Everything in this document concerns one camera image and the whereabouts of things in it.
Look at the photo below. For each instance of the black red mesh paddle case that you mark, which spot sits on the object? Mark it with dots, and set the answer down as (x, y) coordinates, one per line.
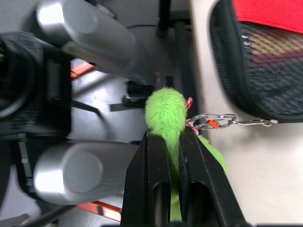
(260, 78)

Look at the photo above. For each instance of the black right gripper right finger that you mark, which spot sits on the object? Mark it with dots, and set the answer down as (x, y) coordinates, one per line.
(208, 184)

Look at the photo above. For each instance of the green plush charm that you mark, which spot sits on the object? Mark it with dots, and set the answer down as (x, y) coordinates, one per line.
(163, 111)

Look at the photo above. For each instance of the silver carabiner clip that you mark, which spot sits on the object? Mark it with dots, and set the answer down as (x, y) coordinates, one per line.
(222, 116)

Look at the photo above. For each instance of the silver robot body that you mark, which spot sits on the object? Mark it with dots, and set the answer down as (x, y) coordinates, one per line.
(78, 28)

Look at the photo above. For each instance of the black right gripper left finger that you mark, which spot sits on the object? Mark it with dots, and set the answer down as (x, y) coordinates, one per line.
(142, 184)

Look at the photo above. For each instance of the orange metal bar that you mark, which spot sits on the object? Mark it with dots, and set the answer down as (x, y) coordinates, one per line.
(101, 210)
(81, 69)

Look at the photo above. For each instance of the black table frame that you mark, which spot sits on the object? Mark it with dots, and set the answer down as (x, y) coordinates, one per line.
(184, 59)

